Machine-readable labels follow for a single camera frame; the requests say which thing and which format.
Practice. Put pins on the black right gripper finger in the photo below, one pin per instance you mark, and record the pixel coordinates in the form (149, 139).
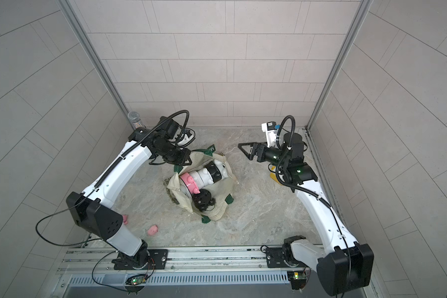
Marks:
(248, 144)
(247, 154)

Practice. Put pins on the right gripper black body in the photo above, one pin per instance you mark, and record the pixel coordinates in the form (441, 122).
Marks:
(272, 155)

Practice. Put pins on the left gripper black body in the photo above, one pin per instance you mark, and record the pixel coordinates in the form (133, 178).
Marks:
(175, 154)

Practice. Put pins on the yellow square alarm clock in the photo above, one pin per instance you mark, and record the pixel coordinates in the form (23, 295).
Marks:
(274, 177)

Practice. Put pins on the beige canvas tote bag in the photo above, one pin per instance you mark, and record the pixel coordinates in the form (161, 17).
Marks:
(206, 186)

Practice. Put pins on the black twin-bell alarm clock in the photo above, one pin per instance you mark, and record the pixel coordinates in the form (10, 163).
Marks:
(203, 200)

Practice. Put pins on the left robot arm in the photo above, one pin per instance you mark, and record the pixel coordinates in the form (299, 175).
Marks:
(92, 208)

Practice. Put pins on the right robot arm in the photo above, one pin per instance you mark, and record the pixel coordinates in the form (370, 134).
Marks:
(341, 263)

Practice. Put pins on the pink alarm clock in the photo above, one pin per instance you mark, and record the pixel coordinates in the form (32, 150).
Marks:
(190, 184)

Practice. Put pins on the white twin-bell alarm clock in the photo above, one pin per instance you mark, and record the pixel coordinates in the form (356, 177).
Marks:
(222, 168)

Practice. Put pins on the small white alarm clock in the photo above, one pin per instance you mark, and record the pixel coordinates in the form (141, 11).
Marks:
(202, 177)

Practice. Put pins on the black and white alarm clock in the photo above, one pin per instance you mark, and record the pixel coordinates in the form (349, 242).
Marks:
(215, 169)

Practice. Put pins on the pink eraser piece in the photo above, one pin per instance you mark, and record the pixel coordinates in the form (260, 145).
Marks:
(152, 230)

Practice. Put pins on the left controller board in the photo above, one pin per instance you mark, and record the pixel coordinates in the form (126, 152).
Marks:
(137, 280)

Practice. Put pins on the controller board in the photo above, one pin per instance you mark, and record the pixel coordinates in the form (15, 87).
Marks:
(297, 279)
(137, 280)

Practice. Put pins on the right controller board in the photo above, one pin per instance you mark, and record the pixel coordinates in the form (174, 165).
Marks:
(297, 279)

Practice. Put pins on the left metal corner profile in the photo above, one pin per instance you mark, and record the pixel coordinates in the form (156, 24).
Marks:
(78, 29)

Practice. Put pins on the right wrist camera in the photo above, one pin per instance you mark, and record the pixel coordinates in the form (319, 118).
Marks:
(270, 131)

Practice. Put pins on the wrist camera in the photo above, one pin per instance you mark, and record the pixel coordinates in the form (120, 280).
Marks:
(270, 131)
(185, 137)

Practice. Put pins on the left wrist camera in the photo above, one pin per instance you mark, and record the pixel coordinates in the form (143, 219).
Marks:
(185, 137)

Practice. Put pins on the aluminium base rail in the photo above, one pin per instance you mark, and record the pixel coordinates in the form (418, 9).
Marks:
(175, 266)

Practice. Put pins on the metal corner wall profile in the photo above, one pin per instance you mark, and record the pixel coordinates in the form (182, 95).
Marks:
(356, 24)

